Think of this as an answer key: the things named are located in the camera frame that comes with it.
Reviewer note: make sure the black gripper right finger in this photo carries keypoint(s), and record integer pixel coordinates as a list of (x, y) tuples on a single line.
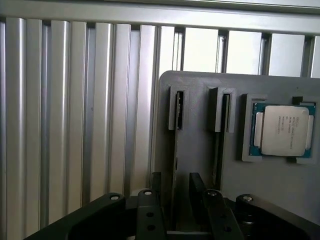
[(215, 212)]

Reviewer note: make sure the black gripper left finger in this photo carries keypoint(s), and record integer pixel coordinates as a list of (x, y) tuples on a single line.
[(147, 215)]

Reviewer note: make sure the grey printed parts rack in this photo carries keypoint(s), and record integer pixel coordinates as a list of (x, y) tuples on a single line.
[(200, 150)]

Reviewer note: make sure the CPU with silver lid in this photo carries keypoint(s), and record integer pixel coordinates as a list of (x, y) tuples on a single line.
[(283, 130)]

